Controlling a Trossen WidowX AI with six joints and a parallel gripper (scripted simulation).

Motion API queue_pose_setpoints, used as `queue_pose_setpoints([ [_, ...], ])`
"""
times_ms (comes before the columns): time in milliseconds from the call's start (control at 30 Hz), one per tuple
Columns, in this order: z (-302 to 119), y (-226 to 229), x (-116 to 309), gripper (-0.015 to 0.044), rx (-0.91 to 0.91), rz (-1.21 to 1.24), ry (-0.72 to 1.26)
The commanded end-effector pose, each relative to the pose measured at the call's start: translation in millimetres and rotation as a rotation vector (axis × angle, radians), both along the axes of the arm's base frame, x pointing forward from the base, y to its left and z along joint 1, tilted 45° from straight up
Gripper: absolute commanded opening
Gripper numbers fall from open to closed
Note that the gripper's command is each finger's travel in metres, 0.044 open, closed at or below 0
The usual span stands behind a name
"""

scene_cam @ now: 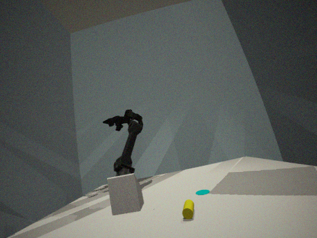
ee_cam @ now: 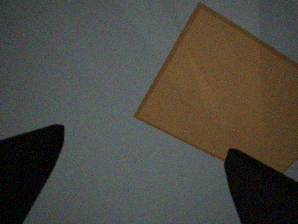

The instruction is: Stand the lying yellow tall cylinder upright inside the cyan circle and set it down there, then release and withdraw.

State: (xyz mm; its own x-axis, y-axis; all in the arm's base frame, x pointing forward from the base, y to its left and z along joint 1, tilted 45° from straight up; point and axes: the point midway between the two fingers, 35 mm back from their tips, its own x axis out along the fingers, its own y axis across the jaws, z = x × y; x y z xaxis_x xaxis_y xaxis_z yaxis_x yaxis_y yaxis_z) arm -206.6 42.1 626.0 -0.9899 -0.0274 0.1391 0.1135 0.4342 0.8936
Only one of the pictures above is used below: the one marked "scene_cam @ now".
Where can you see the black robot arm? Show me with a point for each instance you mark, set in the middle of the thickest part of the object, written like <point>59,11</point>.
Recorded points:
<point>122,166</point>

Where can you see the cyan circle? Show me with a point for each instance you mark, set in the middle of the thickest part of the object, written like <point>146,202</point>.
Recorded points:
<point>202,192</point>

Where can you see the yellow cylinder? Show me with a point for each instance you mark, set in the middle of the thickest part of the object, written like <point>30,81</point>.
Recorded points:
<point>188,210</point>

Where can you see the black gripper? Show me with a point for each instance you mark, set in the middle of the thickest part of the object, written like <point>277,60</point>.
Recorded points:
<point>114,120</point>

